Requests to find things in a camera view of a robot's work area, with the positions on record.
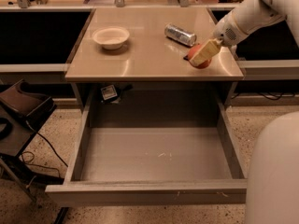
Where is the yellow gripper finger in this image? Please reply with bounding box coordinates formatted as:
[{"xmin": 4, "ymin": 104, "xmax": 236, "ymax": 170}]
[{"xmin": 189, "ymin": 38, "xmax": 222, "ymax": 67}]

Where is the white bowl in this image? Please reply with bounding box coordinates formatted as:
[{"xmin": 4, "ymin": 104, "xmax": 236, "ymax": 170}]
[{"xmin": 92, "ymin": 26, "xmax": 130, "ymax": 50}]

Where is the black labelled box under counter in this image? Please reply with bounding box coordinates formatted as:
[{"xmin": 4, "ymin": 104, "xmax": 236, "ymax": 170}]
[{"xmin": 100, "ymin": 84, "xmax": 133, "ymax": 104}]

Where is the open grey drawer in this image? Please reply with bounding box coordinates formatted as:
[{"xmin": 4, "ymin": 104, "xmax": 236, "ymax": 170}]
[{"xmin": 46, "ymin": 90, "xmax": 247, "ymax": 207}]

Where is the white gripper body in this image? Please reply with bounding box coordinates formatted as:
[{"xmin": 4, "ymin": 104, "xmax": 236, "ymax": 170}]
[{"xmin": 213, "ymin": 14, "xmax": 248, "ymax": 47}]

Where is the red apple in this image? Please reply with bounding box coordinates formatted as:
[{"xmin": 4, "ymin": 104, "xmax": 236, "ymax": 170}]
[{"xmin": 187, "ymin": 44, "xmax": 212, "ymax": 69}]

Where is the silver soda can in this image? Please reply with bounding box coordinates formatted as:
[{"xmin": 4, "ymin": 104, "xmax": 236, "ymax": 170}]
[{"xmin": 164, "ymin": 23, "xmax": 197, "ymax": 47}]

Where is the grey counter cabinet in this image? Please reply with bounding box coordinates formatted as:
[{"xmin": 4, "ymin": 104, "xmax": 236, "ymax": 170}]
[{"xmin": 64, "ymin": 7, "xmax": 245, "ymax": 110}]

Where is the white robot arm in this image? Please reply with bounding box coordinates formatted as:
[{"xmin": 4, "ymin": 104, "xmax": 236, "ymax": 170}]
[{"xmin": 188, "ymin": 0, "xmax": 299, "ymax": 224}]

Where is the dark side cart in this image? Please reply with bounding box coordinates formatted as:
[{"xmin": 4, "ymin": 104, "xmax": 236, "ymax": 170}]
[{"xmin": 0, "ymin": 79, "xmax": 63, "ymax": 202}]

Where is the black cable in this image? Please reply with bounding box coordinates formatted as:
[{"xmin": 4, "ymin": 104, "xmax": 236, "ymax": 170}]
[{"xmin": 20, "ymin": 119, "xmax": 69, "ymax": 179}]

